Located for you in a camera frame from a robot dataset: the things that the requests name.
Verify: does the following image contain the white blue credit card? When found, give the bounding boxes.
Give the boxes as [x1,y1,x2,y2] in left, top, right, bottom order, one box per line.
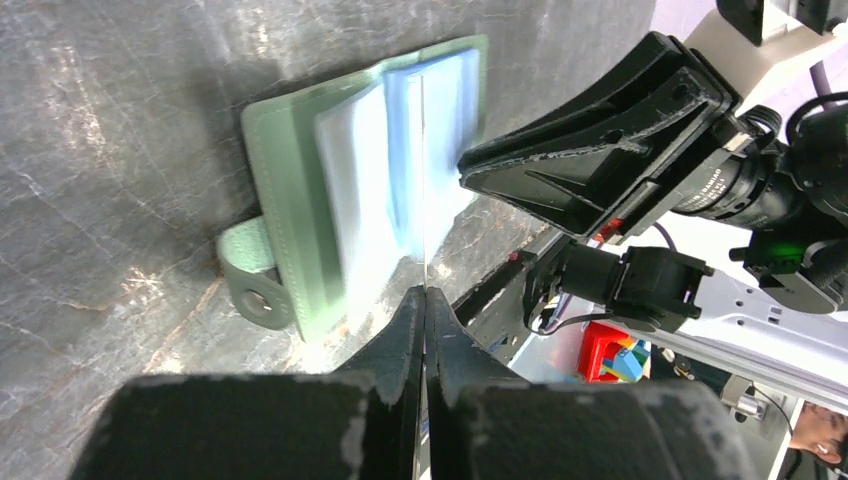
[407,66,465,480]

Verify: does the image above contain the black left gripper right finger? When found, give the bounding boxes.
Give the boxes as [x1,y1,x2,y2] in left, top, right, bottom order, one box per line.
[425,287,756,479]

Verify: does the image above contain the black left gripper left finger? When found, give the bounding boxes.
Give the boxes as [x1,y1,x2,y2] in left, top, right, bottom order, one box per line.
[71,286,425,479]

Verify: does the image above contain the green card holder wallet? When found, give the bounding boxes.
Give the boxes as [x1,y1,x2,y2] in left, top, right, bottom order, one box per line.
[217,34,489,342]

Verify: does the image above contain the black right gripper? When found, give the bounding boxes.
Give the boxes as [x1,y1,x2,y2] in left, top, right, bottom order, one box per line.
[458,32,804,241]

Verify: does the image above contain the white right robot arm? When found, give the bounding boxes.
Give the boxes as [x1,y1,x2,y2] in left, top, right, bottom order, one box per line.
[458,32,847,327]

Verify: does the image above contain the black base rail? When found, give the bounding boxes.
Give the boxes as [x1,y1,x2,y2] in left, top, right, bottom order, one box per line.
[453,230,570,364]

